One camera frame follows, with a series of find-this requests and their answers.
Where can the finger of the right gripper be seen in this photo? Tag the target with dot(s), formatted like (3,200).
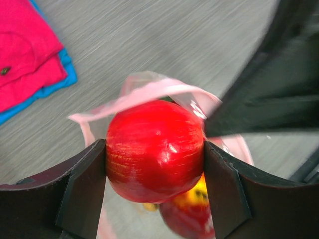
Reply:
(281,94)

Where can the red folded cloth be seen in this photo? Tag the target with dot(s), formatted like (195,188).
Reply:
(25,54)

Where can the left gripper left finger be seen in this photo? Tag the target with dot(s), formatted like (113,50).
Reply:
(62,202)

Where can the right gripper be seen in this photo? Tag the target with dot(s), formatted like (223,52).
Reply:
(294,27)

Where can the red apple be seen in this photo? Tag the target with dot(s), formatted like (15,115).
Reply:
(188,215)
(154,152)

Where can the clear pink zip top bag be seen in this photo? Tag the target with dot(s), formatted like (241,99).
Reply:
(144,87)

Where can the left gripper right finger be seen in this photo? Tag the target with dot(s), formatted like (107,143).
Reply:
(248,203)

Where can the blue folded cloth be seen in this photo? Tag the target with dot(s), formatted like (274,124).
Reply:
(49,84)

